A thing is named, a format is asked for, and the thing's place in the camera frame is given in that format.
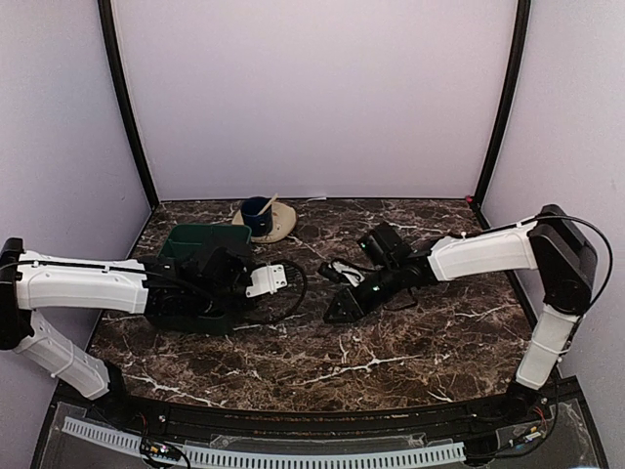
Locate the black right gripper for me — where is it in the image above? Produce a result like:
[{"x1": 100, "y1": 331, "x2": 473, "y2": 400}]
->
[{"x1": 324, "y1": 262, "x2": 403, "y2": 322}]

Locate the green plastic divided tray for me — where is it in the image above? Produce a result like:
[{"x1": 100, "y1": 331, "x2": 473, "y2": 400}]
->
[{"x1": 145, "y1": 224, "x2": 254, "y2": 336}]

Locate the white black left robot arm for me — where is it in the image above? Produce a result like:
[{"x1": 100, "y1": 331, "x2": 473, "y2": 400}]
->
[{"x1": 1, "y1": 237, "x2": 284, "y2": 426}]

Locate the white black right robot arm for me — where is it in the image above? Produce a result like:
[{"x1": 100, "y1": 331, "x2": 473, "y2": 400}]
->
[{"x1": 323, "y1": 204, "x2": 614, "y2": 424}]

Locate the blue enamel mug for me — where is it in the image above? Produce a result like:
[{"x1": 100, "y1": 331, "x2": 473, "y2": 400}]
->
[{"x1": 240, "y1": 196, "x2": 272, "y2": 237}]

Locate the cream ceramic saucer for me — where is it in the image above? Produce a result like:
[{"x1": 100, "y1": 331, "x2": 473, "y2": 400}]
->
[{"x1": 230, "y1": 200, "x2": 298, "y2": 244}]

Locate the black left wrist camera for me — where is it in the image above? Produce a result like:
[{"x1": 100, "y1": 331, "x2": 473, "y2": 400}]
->
[{"x1": 245, "y1": 264, "x2": 288, "y2": 298}]

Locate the white slotted cable duct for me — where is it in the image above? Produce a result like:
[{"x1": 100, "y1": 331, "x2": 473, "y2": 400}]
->
[{"x1": 62, "y1": 417, "x2": 467, "y2": 468}]

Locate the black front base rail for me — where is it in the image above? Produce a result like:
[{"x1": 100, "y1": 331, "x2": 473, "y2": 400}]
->
[{"x1": 48, "y1": 380, "x2": 587, "y2": 444}]

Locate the black left corner post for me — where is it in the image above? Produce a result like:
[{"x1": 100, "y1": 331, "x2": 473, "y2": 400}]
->
[{"x1": 97, "y1": 0, "x2": 160, "y2": 210}]

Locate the black corner post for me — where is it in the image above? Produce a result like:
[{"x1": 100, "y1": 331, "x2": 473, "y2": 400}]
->
[
  {"x1": 471, "y1": 0, "x2": 531, "y2": 212},
  {"x1": 97, "y1": 0, "x2": 160, "y2": 210}
]

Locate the black right corner post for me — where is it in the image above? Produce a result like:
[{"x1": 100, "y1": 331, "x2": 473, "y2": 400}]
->
[{"x1": 471, "y1": 0, "x2": 531, "y2": 212}]

